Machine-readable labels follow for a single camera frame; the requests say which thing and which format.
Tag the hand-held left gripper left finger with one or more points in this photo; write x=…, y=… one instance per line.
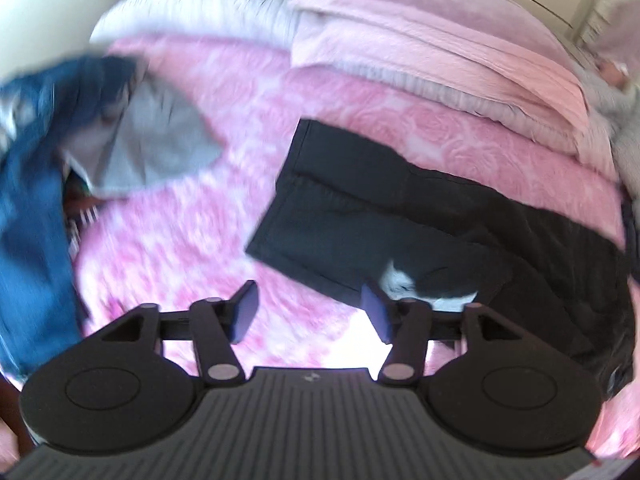
x=245, y=310

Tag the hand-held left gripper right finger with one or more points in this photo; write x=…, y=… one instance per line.
x=377, y=315

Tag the black pants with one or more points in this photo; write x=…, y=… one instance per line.
x=375, y=210

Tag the grey garment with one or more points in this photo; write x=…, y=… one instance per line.
x=150, y=145

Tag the pink floral blanket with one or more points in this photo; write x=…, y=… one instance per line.
x=240, y=110

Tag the blue jeans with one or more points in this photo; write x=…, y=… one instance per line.
x=30, y=210

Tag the pink folded quilt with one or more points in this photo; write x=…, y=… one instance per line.
x=400, y=35

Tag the purple garment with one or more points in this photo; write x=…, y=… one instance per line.
x=617, y=25

